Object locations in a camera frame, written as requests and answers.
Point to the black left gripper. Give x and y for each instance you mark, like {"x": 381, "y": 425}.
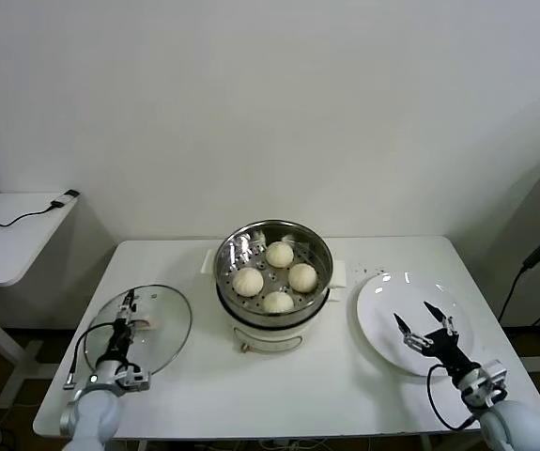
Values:
{"x": 119, "y": 343}

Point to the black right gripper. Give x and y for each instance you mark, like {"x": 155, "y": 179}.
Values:
{"x": 445, "y": 350}

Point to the white steamed baozi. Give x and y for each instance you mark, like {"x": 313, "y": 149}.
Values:
{"x": 279, "y": 253}
{"x": 279, "y": 302}
{"x": 303, "y": 277}
{"x": 248, "y": 282}

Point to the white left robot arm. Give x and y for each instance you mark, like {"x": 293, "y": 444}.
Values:
{"x": 93, "y": 413}

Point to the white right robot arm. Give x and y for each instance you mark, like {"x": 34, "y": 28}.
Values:
{"x": 513, "y": 423}

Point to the steel steamer basket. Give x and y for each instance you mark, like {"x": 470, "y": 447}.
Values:
{"x": 232, "y": 253}

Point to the white round plate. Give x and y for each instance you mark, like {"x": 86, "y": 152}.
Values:
{"x": 377, "y": 319}

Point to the white side table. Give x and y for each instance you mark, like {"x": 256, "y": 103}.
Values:
{"x": 16, "y": 253}

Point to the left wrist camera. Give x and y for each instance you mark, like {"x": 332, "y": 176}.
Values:
{"x": 135, "y": 378}

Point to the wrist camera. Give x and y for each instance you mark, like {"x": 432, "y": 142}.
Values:
{"x": 135, "y": 378}
{"x": 490, "y": 378}

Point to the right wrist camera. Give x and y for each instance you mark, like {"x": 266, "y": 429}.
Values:
{"x": 490, "y": 378}

